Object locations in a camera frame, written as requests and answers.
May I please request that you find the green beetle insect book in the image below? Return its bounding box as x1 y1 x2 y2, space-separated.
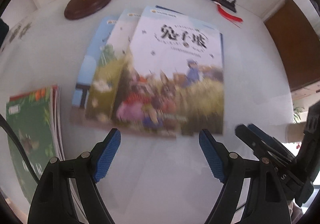
5 86 66 205

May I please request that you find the light blue cover book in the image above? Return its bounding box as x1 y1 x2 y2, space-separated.
70 15 119 125

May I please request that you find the brown wooden cabinet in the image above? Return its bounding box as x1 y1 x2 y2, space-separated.
265 0 319 91

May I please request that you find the yellow green cover book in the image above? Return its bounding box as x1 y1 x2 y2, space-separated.
85 8 142 123

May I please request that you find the white rabbit slope book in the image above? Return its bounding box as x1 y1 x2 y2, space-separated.
114 6 224 136

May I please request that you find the black cable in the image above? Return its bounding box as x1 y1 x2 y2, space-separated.
0 113 41 185

